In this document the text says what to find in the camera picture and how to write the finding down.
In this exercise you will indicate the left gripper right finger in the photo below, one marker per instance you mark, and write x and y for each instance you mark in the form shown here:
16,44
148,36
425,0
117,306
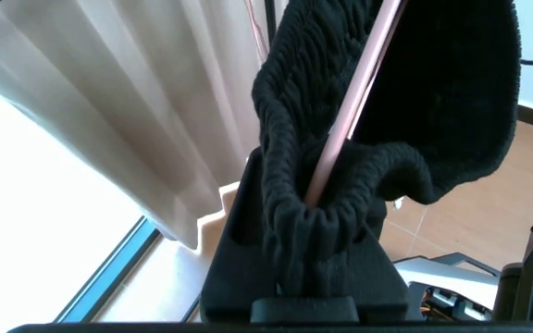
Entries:
377,287

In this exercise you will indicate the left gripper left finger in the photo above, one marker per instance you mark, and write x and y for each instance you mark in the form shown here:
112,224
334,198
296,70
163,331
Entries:
234,259

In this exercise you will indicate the black shorts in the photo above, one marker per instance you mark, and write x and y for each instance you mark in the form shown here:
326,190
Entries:
433,115

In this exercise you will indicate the pink clothes hanger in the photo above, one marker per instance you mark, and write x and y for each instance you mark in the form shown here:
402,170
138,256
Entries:
354,102
256,32

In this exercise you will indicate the window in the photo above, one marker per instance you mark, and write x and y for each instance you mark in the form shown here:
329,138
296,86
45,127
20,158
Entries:
104,277

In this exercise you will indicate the beige curtain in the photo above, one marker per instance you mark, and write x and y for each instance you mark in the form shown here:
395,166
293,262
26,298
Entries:
109,92

